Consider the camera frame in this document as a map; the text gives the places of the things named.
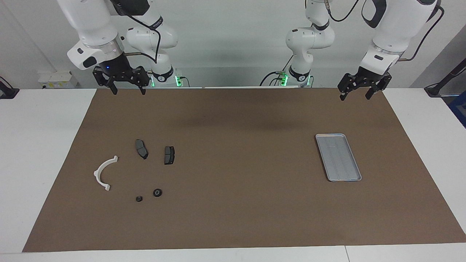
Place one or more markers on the small black bearing gear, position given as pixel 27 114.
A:
pixel 139 198

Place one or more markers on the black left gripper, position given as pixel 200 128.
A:
pixel 364 78

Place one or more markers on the black clamp stand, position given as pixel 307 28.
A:
pixel 437 88
pixel 7 91

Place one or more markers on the rectangular dark brake pad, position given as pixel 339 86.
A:
pixel 169 155

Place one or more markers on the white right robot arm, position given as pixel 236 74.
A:
pixel 91 25

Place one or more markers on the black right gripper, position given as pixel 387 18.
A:
pixel 120 71

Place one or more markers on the brown table mat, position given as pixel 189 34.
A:
pixel 236 203

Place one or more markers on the silver metal tray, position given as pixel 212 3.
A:
pixel 338 158

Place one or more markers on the large black bearing gear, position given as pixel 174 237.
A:
pixel 157 193

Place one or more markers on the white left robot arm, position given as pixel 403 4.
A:
pixel 391 29

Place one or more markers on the white power strip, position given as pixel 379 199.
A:
pixel 58 79

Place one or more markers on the blue box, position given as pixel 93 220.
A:
pixel 459 109

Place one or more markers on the white curved plastic bracket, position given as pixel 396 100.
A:
pixel 97 175

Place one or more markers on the curved dark brake pad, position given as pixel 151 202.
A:
pixel 141 148

